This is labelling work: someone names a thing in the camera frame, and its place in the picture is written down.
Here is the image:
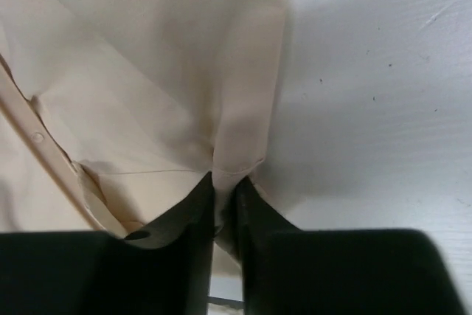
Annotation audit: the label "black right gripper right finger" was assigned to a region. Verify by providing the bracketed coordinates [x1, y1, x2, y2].
[235, 179, 465, 315]

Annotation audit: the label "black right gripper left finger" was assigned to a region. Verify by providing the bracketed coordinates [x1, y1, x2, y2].
[1, 174, 214, 314]

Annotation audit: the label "beige trousers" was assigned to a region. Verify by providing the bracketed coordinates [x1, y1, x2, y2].
[1, 0, 286, 255]

